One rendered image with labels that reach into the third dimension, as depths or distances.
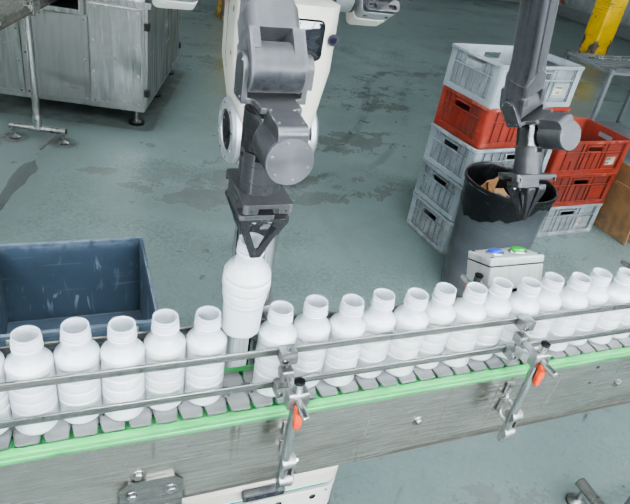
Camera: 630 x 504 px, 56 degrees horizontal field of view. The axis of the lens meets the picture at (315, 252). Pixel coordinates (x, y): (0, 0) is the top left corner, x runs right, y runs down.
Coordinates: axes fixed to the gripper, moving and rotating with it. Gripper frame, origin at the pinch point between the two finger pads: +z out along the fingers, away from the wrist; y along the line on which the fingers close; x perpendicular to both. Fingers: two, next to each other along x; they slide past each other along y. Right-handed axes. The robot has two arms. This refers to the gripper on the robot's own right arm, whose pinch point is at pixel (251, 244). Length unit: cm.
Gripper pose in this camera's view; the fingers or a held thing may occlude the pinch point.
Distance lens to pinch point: 82.1
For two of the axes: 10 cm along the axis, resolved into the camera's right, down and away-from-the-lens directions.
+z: -1.6, 8.3, 5.4
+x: 9.3, -0.6, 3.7
